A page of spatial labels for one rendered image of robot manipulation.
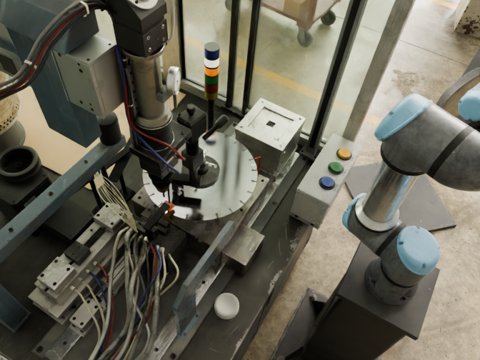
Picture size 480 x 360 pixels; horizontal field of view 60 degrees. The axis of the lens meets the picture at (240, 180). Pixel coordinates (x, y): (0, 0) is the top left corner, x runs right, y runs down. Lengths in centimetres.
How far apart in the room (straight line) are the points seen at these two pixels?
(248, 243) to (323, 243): 105
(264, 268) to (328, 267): 93
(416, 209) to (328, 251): 59
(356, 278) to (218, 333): 45
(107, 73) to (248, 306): 76
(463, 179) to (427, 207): 172
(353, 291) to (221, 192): 49
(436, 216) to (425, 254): 138
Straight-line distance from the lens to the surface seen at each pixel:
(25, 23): 80
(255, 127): 141
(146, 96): 79
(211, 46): 128
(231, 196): 116
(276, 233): 135
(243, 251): 122
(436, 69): 356
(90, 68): 73
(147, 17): 68
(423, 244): 119
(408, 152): 86
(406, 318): 134
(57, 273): 117
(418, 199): 257
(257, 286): 126
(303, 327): 203
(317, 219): 134
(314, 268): 216
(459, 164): 83
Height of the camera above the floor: 190
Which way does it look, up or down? 53 degrees down
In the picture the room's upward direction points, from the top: 7 degrees clockwise
